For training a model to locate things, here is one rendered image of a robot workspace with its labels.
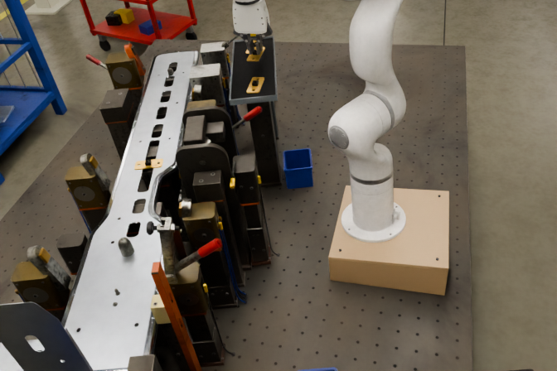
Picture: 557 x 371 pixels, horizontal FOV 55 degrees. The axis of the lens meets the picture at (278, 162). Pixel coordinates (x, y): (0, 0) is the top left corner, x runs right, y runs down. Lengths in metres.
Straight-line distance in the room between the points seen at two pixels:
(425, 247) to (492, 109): 2.08
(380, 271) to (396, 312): 0.12
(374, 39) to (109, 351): 0.89
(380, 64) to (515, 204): 1.76
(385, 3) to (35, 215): 1.45
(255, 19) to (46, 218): 1.05
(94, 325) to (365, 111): 0.80
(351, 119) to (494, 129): 2.13
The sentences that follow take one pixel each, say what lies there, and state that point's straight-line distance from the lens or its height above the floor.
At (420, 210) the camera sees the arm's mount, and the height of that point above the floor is 0.80.
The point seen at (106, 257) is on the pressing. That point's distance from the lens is 1.42.
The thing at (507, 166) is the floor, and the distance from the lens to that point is 3.13.
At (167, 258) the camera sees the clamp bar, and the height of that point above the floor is 1.13.
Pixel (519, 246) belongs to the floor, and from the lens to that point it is 2.73.
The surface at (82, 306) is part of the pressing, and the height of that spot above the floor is 1.00.
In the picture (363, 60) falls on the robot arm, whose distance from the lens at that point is 1.28.
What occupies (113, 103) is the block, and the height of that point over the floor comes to 1.03.
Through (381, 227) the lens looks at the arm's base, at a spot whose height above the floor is 0.83.
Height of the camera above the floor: 1.99
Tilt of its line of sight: 40 degrees down
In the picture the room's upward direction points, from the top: 8 degrees counter-clockwise
